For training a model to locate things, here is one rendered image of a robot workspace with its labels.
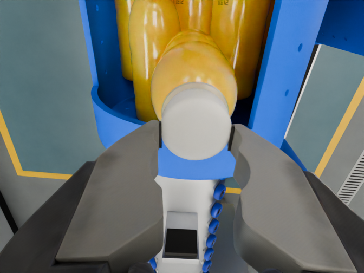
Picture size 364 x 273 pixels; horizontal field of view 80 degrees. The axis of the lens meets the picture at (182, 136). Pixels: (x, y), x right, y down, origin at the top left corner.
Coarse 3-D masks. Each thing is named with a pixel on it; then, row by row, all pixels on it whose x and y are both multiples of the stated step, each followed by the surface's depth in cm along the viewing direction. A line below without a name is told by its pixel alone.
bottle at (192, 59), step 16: (192, 32) 22; (176, 48) 16; (192, 48) 15; (208, 48) 15; (160, 64) 15; (176, 64) 14; (192, 64) 14; (208, 64) 14; (224, 64) 15; (160, 80) 14; (176, 80) 13; (192, 80) 13; (208, 80) 13; (224, 80) 14; (160, 96) 14; (224, 96) 13; (160, 112) 14
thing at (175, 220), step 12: (168, 216) 70; (180, 216) 70; (192, 216) 70; (168, 228) 66; (180, 228) 66; (192, 228) 66; (168, 240) 61; (180, 240) 61; (192, 240) 61; (168, 252) 58; (180, 252) 58; (192, 252) 58
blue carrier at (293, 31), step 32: (96, 0) 29; (288, 0) 16; (320, 0) 19; (96, 32) 30; (288, 32) 18; (96, 64) 30; (288, 64) 20; (96, 96) 28; (128, 96) 41; (256, 96) 20; (288, 96) 23; (128, 128) 23; (256, 128) 22; (160, 160) 23; (192, 160) 22; (224, 160) 23
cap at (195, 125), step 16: (176, 96) 12; (192, 96) 11; (208, 96) 11; (176, 112) 11; (192, 112) 11; (208, 112) 11; (224, 112) 11; (176, 128) 12; (192, 128) 12; (208, 128) 12; (224, 128) 12; (176, 144) 12; (192, 144) 12; (208, 144) 12; (224, 144) 12
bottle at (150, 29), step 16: (144, 0) 25; (160, 0) 25; (144, 16) 25; (160, 16) 25; (176, 16) 27; (128, 32) 28; (144, 32) 26; (160, 32) 26; (176, 32) 27; (144, 48) 27; (160, 48) 27; (144, 64) 28; (144, 80) 29; (144, 96) 30; (144, 112) 31
